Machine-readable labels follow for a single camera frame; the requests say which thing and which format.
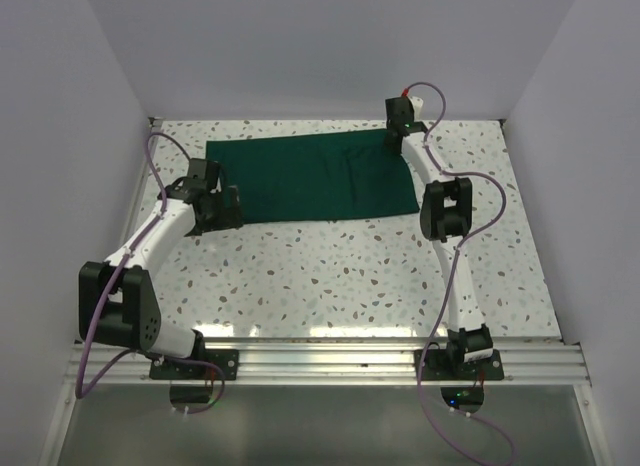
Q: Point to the aluminium front rail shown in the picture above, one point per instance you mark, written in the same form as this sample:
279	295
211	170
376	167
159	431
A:
391	362

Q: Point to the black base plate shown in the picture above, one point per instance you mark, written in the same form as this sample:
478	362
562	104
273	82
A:
437	366
216	363

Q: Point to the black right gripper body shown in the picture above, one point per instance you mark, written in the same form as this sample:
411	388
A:
391	147

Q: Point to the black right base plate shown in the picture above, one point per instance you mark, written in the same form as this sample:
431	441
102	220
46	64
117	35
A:
437	366

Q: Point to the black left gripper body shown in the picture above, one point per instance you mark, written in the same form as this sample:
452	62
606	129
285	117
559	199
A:
221	218

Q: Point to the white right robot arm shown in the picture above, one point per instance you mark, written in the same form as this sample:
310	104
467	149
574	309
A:
445	219

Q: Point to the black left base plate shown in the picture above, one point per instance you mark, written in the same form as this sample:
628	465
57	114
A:
216	363

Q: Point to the green surgical cloth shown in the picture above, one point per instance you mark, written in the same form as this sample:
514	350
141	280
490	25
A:
320	177

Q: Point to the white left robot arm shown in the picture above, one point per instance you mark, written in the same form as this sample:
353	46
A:
118	305

